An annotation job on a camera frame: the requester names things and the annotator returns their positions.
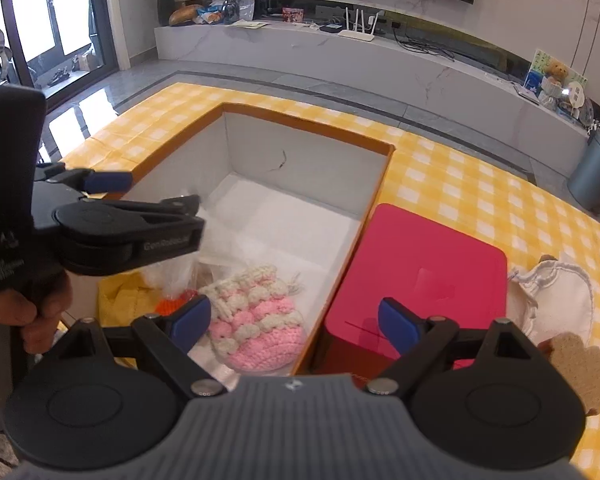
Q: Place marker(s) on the blue packet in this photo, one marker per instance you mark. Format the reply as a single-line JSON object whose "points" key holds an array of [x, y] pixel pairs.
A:
{"points": [[532, 82]]}

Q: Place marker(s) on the clear plastic bag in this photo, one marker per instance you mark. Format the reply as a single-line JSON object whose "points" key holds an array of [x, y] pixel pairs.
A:
{"points": [[215, 245]]}

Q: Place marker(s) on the teddy bear bouquet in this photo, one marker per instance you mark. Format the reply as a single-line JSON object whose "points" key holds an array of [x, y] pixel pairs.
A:
{"points": [[555, 82]]}

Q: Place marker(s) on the green white picture card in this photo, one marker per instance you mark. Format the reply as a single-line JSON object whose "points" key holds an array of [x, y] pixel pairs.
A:
{"points": [[542, 60]]}

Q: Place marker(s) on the yellow checkered tablecloth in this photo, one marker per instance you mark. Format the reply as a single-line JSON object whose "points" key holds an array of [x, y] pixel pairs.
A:
{"points": [[480, 180]]}

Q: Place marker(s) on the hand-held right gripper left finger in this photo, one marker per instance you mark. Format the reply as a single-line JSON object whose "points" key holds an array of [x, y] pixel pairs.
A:
{"points": [[192, 322]]}

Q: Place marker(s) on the white marble television console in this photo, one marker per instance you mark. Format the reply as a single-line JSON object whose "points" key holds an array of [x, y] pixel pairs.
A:
{"points": [[330, 65]]}

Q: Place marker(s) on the notebook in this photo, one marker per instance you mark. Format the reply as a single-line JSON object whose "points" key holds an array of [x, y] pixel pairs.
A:
{"points": [[526, 94]]}

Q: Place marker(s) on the white round sign ornament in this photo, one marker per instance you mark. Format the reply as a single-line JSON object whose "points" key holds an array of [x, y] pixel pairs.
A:
{"points": [[575, 92]]}

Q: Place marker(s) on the white router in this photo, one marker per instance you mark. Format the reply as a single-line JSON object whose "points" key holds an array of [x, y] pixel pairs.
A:
{"points": [[360, 35]]}

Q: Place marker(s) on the glass sliding door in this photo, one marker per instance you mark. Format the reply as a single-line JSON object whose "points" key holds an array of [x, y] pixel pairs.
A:
{"points": [[60, 15]]}

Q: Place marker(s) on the orange storage box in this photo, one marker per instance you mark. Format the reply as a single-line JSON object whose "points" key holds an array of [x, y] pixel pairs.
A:
{"points": [[300, 220]]}

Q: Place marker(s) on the brown loaf-shaped ornament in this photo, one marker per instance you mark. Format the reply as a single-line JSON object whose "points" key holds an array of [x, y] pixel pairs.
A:
{"points": [[185, 14]]}

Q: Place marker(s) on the pink white crochet hat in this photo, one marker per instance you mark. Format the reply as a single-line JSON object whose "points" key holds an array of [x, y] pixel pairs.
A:
{"points": [[260, 330]]}

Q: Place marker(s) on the red square box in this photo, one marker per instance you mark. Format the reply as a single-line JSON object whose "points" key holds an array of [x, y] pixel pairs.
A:
{"points": [[415, 280]]}

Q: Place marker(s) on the yellow cloth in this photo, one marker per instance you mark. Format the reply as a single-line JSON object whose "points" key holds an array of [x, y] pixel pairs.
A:
{"points": [[125, 300]]}

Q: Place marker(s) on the black set-top box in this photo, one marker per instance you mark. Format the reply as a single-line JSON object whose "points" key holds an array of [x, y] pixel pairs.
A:
{"points": [[330, 27]]}

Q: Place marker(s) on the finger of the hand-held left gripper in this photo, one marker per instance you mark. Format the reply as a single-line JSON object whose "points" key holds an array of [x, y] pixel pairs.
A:
{"points": [[109, 181], [175, 207]]}

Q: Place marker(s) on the person's left hand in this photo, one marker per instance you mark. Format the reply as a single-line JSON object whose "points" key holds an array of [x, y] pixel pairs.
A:
{"points": [[40, 315]]}

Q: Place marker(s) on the bread slice plush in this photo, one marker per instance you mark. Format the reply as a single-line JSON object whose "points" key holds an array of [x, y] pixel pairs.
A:
{"points": [[580, 375]]}

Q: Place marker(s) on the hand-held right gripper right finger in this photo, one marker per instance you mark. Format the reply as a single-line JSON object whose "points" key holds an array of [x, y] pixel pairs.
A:
{"points": [[397, 327]]}

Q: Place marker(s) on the pink photo card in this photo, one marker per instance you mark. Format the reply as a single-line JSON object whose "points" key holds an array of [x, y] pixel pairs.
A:
{"points": [[293, 15]]}

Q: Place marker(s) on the yellowish papers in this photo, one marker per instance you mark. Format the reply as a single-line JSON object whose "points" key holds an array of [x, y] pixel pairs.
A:
{"points": [[250, 23]]}

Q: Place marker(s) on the blue snack packets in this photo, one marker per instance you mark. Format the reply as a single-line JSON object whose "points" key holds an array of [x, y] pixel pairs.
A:
{"points": [[211, 14]]}

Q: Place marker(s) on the grey-blue trash can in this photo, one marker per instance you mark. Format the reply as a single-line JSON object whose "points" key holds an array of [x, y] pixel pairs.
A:
{"points": [[595, 170]]}

